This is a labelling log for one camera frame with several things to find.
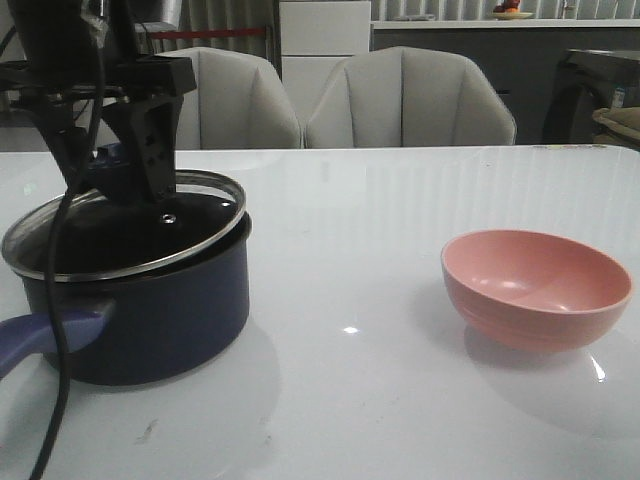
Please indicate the grey armchair right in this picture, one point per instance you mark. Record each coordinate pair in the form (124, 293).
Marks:
(408, 97)

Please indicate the dark blue saucepan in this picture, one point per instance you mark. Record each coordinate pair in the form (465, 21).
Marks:
(154, 326)

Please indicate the glass lid with blue knob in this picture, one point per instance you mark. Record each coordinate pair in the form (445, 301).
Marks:
(110, 233)

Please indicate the grey armchair left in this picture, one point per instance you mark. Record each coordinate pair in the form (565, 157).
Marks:
(239, 103)

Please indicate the grey armchair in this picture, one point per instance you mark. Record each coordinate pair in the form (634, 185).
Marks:
(408, 97)
(239, 103)

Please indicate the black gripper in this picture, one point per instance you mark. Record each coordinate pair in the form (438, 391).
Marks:
(70, 50)

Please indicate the white refrigerator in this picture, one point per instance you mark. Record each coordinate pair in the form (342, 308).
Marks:
(314, 37)

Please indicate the grey curtain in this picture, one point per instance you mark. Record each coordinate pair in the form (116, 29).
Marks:
(218, 15)

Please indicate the pink bowl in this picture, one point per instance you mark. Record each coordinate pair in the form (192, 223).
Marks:
(534, 291)

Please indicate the fruit plate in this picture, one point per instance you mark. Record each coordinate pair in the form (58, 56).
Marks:
(509, 10)

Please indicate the red barrier belt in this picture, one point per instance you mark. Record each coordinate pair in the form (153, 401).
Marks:
(209, 34)

